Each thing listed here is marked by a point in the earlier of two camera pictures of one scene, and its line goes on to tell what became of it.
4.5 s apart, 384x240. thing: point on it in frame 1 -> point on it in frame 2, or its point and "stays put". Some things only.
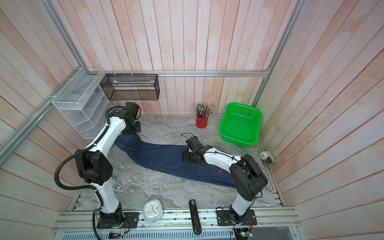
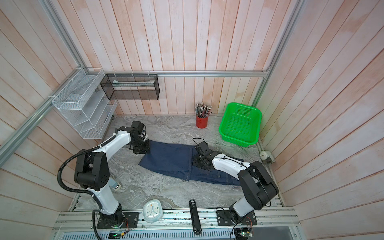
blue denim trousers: (168, 158) stays put
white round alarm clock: (152, 210) stays put
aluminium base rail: (176, 225) stays put
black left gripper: (137, 129) -> (146, 150)
